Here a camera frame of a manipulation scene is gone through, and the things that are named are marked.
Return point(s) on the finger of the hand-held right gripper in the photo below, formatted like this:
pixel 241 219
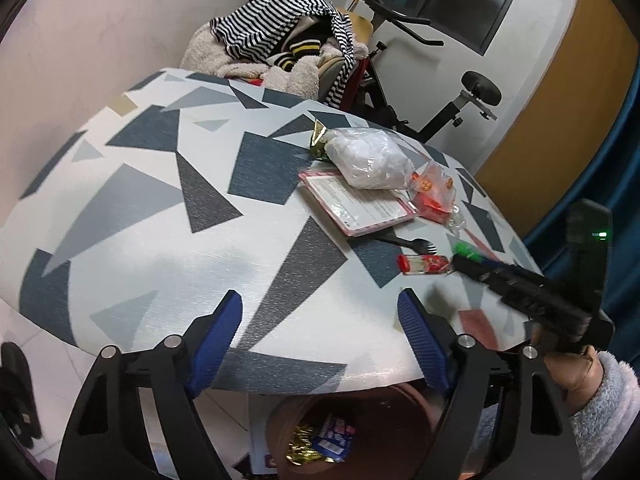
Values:
pixel 515 287

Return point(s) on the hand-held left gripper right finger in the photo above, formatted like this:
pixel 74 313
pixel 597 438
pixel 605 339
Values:
pixel 417 330

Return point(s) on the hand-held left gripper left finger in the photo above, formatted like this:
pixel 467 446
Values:
pixel 222 330

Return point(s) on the small green wrapper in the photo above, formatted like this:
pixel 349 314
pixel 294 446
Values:
pixel 465 249

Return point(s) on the small red-capped bottle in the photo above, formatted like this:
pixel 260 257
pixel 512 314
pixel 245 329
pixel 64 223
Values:
pixel 422 264

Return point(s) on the brown round bin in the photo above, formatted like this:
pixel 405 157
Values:
pixel 390 410

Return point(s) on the black plastic spork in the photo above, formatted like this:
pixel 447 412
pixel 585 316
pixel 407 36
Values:
pixel 400 242

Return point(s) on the white plastic bag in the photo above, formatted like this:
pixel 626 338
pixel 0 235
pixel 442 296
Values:
pixel 367 157

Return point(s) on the person's right forearm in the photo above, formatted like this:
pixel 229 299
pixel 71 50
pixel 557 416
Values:
pixel 605 415

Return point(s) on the person's right hand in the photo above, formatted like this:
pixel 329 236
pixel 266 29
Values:
pixel 572 372

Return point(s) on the patterned folding table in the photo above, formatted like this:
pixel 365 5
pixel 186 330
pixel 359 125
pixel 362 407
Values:
pixel 150 260

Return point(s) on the orange red clear wrapper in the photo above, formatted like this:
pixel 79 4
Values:
pixel 432 190

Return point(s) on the blue snack packet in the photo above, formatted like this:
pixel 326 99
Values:
pixel 332 435

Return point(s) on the pink flat packet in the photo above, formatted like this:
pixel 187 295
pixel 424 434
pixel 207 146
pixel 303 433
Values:
pixel 357 205

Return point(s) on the gold foil wrapper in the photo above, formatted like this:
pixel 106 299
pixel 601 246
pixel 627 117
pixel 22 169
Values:
pixel 318 142
pixel 300 447

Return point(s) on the orange wooden panel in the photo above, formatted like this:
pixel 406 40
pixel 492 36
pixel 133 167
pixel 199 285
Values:
pixel 565 85

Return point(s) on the black exercise bike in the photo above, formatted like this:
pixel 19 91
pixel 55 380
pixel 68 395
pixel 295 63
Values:
pixel 450 110

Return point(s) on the black slipper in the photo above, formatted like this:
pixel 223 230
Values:
pixel 15 390

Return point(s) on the red cloth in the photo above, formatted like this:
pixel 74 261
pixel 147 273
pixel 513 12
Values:
pixel 357 80

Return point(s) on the beige fleece blanket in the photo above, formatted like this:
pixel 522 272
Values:
pixel 215 55

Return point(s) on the dark window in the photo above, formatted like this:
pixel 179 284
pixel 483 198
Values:
pixel 465 0

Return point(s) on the black knit yellow striped garment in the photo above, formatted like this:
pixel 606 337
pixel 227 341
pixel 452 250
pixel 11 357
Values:
pixel 300 50

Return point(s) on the light wooden chair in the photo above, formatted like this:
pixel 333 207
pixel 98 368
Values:
pixel 362 25

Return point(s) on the black white striped shirt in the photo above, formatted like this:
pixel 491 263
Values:
pixel 260 25

